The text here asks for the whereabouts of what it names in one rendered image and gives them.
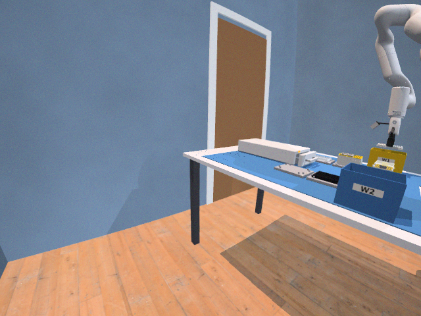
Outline yellow open-top bin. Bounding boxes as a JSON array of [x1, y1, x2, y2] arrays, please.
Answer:
[[367, 147, 407, 174]]

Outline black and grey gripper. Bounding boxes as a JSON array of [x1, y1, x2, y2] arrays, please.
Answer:
[[386, 117, 403, 147]]

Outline blue bench mat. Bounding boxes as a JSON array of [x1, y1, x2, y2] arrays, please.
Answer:
[[202, 151, 421, 237]]

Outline blue waste bin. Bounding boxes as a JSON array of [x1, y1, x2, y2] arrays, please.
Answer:
[[334, 163, 407, 224]]

